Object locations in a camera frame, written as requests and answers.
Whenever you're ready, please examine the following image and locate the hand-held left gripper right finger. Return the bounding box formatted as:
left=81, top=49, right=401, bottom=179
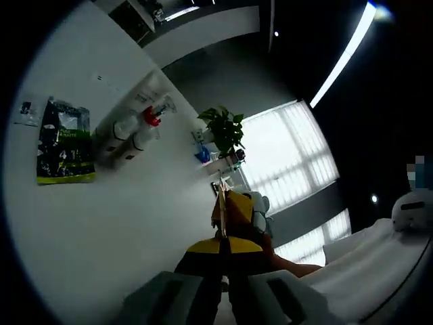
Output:
left=225, top=236, right=331, bottom=325

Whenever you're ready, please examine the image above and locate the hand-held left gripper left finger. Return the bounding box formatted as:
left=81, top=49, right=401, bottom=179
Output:
left=121, top=238, right=227, bottom=325

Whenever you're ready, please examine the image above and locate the small white skincare bottle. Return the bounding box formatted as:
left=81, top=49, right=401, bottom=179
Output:
left=95, top=113, right=139, bottom=167
left=113, top=130, right=160, bottom=170

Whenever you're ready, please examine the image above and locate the blue plastic packet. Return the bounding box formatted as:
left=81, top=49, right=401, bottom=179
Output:
left=193, top=143, right=213, bottom=164

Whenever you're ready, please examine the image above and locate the large bright window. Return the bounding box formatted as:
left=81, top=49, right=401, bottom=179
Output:
left=240, top=100, right=352, bottom=265

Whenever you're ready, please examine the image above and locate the potted green plant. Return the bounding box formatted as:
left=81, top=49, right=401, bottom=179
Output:
left=197, top=104, right=247, bottom=160

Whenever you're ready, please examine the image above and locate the person's white shirt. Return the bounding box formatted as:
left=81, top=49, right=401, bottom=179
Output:
left=304, top=216, right=433, bottom=325

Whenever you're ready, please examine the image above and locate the white chest-worn device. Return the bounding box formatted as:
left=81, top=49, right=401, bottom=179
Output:
left=391, top=190, right=433, bottom=234

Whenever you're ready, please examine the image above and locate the green and black packet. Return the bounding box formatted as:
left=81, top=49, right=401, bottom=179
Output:
left=35, top=95, right=98, bottom=186

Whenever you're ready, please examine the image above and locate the long ceiling light strip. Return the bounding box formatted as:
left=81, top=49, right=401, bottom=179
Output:
left=309, top=2, right=378, bottom=110

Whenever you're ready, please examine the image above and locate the small clear plastic packet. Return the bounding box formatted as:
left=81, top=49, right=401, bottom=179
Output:
left=12, top=99, right=42, bottom=129

